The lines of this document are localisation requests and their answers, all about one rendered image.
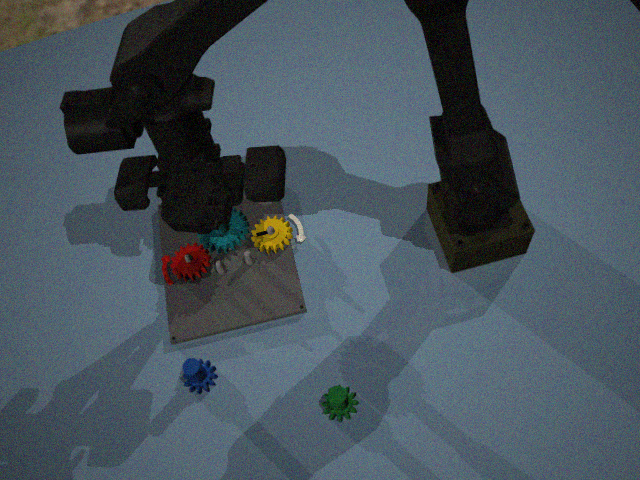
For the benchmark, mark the teal gear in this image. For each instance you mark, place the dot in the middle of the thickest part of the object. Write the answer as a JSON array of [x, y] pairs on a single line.
[[228, 234]]

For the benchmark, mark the red gear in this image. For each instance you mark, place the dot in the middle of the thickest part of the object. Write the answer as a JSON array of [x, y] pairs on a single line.
[[194, 268]]

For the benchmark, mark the white curved arrow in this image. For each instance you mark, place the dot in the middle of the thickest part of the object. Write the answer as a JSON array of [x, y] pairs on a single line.
[[301, 236]]

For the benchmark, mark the blue gear with tall hub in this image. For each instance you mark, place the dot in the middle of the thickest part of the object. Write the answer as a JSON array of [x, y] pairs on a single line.
[[199, 374]]

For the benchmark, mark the yellow gear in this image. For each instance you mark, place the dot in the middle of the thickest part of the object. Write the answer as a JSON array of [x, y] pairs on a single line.
[[272, 242]]

